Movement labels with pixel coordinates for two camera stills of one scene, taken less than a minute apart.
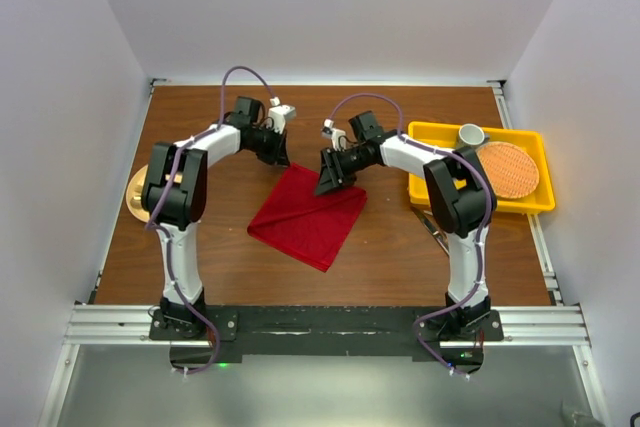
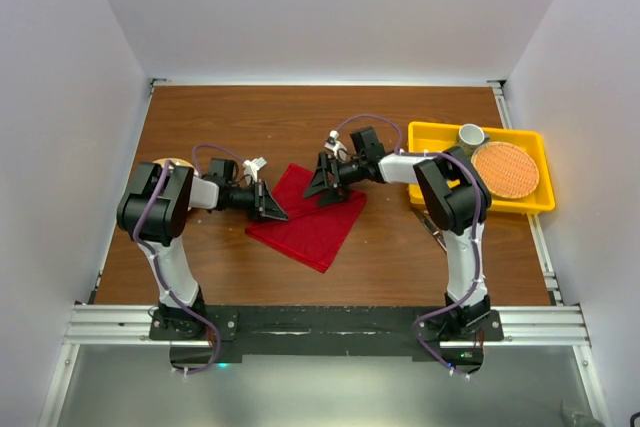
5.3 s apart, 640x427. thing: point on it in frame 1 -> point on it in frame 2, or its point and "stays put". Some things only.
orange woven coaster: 510,172 stays put
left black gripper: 278,152 -> 268,207
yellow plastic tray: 448,135 stays put
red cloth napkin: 311,228 stays put
